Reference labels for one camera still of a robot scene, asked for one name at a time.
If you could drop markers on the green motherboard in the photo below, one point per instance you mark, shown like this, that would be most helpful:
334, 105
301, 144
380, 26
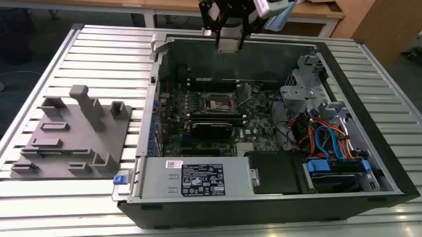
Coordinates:
261, 123

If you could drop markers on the silver chipset heatsink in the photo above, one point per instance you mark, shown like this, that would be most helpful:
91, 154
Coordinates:
246, 146

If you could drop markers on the metal locking lever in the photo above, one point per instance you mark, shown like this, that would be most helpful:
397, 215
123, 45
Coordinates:
245, 102

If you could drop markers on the white barcode sticker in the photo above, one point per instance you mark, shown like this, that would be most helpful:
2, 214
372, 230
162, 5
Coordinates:
174, 164

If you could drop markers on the grey case latch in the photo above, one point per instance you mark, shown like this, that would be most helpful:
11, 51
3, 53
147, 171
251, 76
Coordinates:
158, 40

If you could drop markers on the wooden cabinet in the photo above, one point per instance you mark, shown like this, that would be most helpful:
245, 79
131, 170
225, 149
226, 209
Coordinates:
380, 24

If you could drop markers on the blue plastic latch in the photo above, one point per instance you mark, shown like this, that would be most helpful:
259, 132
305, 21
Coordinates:
119, 179

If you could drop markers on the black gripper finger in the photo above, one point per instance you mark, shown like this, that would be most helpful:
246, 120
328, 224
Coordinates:
218, 37
246, 19

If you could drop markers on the black plastic shroud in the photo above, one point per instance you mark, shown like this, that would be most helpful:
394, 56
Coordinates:
280, 172

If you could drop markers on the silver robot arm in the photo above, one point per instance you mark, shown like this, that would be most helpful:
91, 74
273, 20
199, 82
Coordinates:
280, 19

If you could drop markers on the silver power supply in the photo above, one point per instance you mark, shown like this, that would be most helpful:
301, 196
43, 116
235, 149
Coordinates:
155, 177

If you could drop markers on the black rating label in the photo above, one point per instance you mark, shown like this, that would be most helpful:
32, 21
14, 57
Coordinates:
202, 180

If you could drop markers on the black graphics card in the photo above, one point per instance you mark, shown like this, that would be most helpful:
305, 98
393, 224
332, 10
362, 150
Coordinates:
211, 129

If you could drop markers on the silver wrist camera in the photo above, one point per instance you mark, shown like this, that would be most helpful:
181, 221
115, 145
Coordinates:
269, 8

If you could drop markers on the black PC case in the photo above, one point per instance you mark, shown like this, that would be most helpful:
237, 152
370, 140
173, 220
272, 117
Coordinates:
230, 214

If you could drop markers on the hard disk in blue carrier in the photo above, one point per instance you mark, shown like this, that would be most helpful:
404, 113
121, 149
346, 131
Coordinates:
318, 166

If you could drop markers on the black expansion slot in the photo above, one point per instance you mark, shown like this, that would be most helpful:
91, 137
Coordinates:
201, 152

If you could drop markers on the CPU socket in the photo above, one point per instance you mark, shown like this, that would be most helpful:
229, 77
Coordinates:
221, 103

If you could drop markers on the wooden desk white legs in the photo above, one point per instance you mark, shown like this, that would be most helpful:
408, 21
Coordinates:
317, 12
82, 3

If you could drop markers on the grey parts rack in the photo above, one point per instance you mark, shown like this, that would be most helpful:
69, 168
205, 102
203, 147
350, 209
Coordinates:
75, 138

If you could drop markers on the green RAM stick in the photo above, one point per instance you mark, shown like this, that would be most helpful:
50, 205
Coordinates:
63, 152

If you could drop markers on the silver disk bay cage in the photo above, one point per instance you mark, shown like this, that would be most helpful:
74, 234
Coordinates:
297, 92

